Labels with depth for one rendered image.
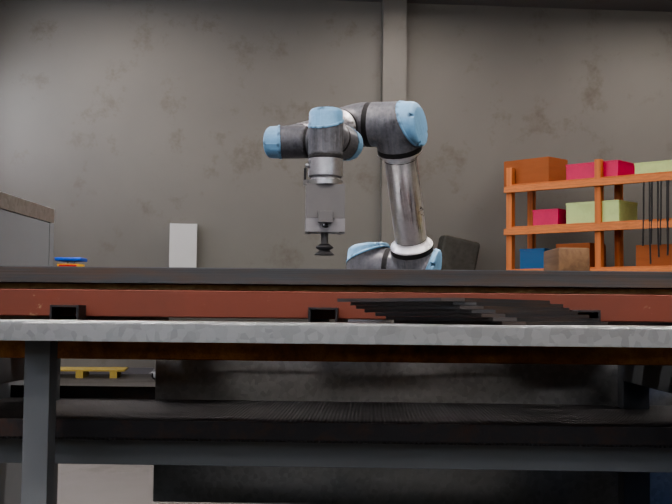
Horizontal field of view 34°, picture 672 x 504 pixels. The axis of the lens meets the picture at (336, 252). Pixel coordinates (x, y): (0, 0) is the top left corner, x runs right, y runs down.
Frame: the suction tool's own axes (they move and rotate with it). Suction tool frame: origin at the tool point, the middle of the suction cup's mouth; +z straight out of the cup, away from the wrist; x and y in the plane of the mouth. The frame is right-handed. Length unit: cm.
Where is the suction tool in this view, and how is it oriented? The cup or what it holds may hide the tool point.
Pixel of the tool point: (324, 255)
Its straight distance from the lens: 234.8
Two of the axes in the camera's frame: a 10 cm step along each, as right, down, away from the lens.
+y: 10.0, 0.1, 0.5
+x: -0.5, 0.6, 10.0
